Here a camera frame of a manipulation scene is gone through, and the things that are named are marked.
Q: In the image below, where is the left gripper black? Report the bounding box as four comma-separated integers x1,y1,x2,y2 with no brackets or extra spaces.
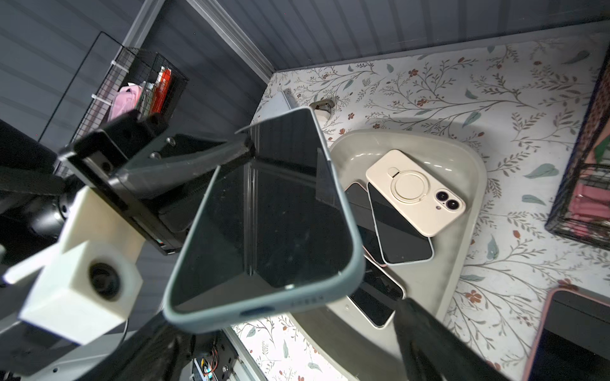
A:
59,111,253,255

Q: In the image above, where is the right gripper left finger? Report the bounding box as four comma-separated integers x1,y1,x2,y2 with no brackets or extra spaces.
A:
79,312,196,381

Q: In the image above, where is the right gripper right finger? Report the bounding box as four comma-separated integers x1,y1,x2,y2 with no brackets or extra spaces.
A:
394,298,507,380

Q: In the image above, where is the grey storage tray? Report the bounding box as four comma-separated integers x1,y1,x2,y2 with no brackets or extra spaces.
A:
291,130,488,380

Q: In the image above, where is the pink case phone black screen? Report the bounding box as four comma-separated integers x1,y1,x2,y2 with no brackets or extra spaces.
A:
523,287,609,380

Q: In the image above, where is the beige case phone with ring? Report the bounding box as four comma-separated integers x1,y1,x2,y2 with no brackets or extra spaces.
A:
365,149,467,237

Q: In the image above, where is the light blue case phone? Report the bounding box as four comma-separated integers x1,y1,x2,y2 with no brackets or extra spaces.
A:
163,107,365,333

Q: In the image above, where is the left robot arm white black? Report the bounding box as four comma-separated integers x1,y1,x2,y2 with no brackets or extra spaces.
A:
1,110,251,379

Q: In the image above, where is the cream case phone black screen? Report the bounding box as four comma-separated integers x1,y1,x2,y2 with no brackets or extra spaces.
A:
348,257,406,329

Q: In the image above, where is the white case phone black screen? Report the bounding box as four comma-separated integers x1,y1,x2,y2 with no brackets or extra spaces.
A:
367,183,435,265

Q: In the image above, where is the pink case phone face up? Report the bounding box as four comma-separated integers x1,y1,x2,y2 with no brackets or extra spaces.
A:
345,182,387,267

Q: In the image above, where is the red folder in side basket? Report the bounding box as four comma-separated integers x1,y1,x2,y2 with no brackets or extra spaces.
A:
149,66,172,114

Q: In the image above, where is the pink plastic pencil case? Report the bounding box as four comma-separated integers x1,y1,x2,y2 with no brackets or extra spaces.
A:
108,84,143,121

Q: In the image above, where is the black wire side basket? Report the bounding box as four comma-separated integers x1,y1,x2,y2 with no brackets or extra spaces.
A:
38,32,188,177

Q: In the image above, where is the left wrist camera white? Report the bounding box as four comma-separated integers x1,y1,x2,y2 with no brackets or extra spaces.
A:
3,187,146,345

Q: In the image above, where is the black wire desk organizer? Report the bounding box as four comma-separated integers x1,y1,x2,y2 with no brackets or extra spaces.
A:
545,54,609,249

